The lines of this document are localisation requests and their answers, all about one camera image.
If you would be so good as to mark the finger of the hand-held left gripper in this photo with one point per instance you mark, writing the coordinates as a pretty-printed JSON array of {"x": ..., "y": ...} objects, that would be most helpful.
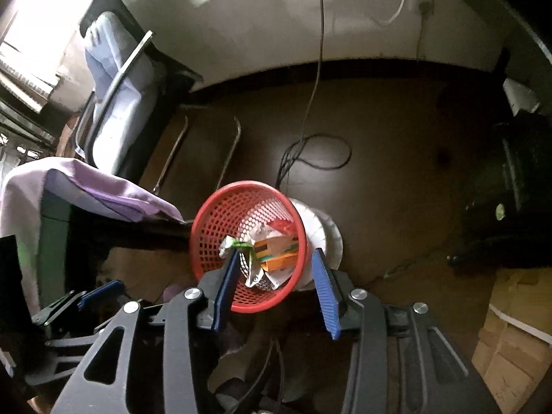
[
  {"x": 101, "y": 292},
  {"x": 73, "y": 343}
]

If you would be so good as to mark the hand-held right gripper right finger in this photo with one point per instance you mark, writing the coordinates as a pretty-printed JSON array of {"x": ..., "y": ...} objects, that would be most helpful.
[{"x": 325, "y": 293}]

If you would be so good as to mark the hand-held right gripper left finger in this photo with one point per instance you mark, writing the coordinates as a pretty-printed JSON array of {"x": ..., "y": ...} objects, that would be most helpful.
[{"x": 226, "y": 284}]

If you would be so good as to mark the white bag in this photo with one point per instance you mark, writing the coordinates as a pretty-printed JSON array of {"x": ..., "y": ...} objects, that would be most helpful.
[{"x": 254, "y": 276}]

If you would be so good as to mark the green snack wrapper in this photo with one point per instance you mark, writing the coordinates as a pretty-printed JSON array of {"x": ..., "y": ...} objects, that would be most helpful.
[{"x": 237, "y": 245}]

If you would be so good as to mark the orange snack wrapper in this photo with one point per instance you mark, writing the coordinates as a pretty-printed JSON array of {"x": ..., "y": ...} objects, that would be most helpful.
[{"x": 278, "y": 261}]

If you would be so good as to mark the red mesh wastebasket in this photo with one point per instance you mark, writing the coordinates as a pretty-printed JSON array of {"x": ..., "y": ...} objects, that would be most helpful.
[{"x": 215, "y": 224}]

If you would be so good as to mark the red plastic wrapper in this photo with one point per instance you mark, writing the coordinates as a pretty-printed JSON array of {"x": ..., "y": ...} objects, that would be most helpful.
[{"x": 282, "y": 225}]

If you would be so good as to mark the brown cardboard sheet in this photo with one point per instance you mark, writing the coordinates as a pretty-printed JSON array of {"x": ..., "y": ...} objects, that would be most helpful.
[{"x": 142, "y": 267}]

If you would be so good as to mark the stack of cardboard boxes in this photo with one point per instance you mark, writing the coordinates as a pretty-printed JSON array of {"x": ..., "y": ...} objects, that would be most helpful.
[{"x": 509, "y": 353}]

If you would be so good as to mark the black chair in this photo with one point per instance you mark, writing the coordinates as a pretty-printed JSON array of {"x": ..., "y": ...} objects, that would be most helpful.
[{"x": 168, "y": 77}]

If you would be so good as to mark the black appliance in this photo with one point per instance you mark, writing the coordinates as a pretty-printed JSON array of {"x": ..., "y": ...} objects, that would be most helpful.
[{"x": 517, "y": 172}]

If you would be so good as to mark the window with white curtain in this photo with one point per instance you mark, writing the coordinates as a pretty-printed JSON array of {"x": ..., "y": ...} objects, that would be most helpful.
[{"x": 26, "y": 51}]

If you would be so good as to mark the white box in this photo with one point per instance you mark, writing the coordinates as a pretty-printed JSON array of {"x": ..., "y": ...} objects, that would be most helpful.
[{"x": 522, "y": 95}]

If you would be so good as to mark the green table frame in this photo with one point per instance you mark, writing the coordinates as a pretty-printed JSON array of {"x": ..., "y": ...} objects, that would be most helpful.
[{"x": 54, "y": 241}]

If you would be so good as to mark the chrome tube frame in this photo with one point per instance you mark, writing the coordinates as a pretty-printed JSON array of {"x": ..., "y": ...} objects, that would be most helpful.
[{"x": 234, "y": 142}]

